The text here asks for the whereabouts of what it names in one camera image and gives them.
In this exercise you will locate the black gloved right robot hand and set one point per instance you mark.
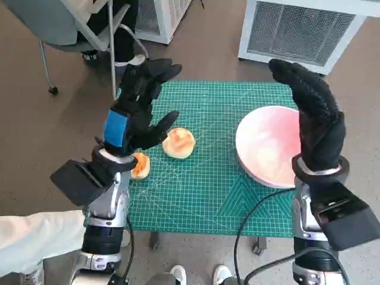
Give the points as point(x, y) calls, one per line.
point(317, 124)

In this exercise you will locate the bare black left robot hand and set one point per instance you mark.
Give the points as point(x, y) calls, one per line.
point(139, 118)

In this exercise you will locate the long striped toy bread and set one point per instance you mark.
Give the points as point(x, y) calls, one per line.
point(142, 169)

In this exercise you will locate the pink bowl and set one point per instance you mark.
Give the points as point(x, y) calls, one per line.
point(264, 142)

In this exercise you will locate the round toy bread bun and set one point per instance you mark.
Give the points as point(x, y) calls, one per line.
point(178, 144)

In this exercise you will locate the seated person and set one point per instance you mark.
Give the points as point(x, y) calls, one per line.
point(124, 38)

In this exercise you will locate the large white grille unit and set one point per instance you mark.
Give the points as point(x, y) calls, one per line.
point(297, 29)

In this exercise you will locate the green cutting mat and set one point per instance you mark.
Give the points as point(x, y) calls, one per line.
point(207, 193)

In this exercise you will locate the small white grille unit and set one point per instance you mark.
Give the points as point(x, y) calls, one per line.
point(166, 17)

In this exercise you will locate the table leg with caster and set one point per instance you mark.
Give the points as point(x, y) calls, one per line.
point(155, 240)
point(260, 245)

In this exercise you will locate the grey office chair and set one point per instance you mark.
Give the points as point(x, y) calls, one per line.
point(38, 20)

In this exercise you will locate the person in light trousers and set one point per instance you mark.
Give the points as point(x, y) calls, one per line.
point(35, 237)

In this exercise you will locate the white shoe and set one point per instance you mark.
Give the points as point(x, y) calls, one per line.
point(178, 274)
point(222, 274)

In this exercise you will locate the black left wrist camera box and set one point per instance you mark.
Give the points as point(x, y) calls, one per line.
point(77, 181)

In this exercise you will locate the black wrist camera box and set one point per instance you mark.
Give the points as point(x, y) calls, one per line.
point(350, 219)
point(77, 181)

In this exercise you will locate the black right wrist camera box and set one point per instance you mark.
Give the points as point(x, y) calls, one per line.
point(350, 219)

